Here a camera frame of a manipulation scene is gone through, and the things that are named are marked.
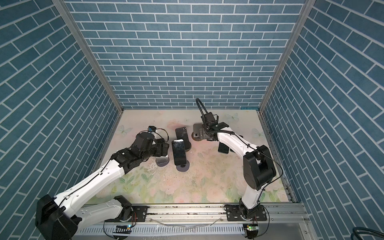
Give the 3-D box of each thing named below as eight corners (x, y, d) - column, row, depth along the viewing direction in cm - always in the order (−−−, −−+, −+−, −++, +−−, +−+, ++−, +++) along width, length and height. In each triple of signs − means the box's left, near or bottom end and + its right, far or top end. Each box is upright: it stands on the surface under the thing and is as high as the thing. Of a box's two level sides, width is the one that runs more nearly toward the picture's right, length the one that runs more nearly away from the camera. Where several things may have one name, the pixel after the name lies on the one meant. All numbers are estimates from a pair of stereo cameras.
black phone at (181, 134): (180, 150, 99) (178, 139, 88) (177, 140, 104) (175, 128, 94) (189, 148, 100) (189, 136, 90) (186, 137, 105) (185, 125, 95)
